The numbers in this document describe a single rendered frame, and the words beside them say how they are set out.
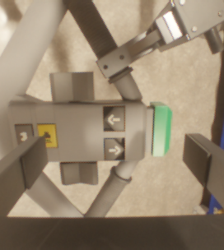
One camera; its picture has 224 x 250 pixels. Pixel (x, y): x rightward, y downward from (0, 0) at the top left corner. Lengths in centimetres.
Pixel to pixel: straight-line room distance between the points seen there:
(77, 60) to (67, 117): 97
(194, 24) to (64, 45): 104
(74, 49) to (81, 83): 97
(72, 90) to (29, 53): 8
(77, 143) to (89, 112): 5
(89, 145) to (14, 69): 15
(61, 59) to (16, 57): 92
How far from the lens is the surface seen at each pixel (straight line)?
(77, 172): 31
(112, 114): 25
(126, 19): 138
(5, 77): 30
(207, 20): 24
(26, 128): 29
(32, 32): 29
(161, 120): 27
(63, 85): 26
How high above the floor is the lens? 119
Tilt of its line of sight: 63 degrees down
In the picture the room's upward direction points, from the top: 124 degrees clockwise
